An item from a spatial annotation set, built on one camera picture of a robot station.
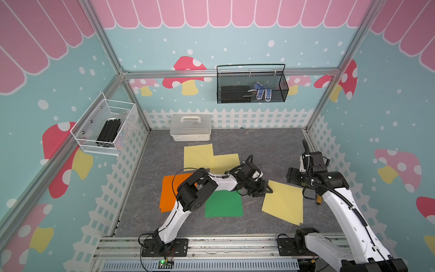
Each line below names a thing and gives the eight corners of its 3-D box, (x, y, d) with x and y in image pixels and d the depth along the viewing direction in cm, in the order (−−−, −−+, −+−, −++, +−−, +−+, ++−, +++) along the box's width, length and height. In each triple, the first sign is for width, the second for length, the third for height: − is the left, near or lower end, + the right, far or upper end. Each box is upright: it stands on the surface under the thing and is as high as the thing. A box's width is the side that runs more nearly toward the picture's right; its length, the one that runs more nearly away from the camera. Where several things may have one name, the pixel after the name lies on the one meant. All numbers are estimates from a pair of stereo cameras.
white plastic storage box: (171, 143, 115) (166, 130, 106) (175, 126, 125) (171, 113, 116) (210, 143, 115) (208, 130, 105) (211, 126, 125) (210, 113, 115)
